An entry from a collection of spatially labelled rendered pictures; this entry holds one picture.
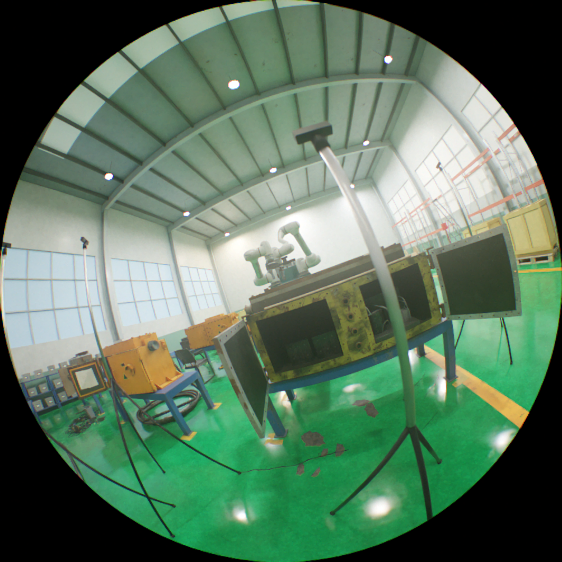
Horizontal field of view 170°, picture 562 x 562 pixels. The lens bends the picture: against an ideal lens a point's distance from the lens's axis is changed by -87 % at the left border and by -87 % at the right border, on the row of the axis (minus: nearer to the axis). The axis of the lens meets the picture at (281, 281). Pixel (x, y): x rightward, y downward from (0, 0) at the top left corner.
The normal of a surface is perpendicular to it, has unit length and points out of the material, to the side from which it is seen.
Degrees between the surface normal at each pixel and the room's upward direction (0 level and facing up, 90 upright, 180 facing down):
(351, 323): 90
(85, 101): 180
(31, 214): 90
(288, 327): 90
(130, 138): 180
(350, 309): 90
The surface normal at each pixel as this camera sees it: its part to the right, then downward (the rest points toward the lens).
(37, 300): 0.93, -0.34
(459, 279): -0.91, 0.30
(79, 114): 0.33, 0.94
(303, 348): -0.20, 0.00
